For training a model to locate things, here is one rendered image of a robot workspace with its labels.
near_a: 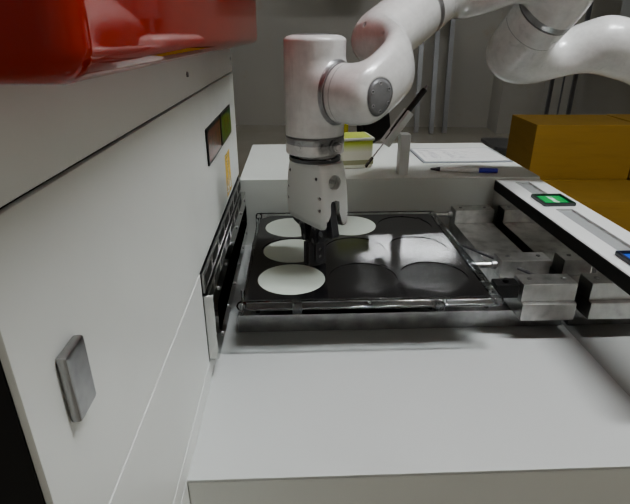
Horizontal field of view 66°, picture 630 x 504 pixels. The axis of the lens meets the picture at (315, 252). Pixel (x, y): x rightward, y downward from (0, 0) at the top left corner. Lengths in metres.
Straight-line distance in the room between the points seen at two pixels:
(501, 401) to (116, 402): 0.47
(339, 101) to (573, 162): 2.68
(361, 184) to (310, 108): 0.39
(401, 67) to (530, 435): 0.47
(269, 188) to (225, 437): 0.57
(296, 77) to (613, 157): 2.80
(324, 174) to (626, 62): 0.60
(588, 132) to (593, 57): 2.20
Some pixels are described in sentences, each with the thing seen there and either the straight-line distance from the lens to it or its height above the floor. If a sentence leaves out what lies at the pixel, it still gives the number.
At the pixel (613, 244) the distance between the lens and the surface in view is 0.83.
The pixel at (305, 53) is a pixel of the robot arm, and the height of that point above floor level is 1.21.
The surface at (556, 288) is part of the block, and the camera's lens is 0.79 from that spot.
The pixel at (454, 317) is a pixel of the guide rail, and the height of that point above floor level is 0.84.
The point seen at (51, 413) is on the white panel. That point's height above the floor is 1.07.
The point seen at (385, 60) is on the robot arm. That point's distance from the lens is 0.65.
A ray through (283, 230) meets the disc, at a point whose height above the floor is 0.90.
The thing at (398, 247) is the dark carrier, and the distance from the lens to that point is 0.86.
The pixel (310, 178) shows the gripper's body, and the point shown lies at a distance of 0.70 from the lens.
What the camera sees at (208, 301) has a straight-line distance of 0.62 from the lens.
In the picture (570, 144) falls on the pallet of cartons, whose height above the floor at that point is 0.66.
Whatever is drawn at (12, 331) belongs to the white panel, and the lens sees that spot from 0.24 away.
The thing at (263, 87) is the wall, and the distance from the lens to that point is 7.50.
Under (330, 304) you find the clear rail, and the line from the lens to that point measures 0.67.
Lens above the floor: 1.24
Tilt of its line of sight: 24 degrees down
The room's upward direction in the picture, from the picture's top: straight up
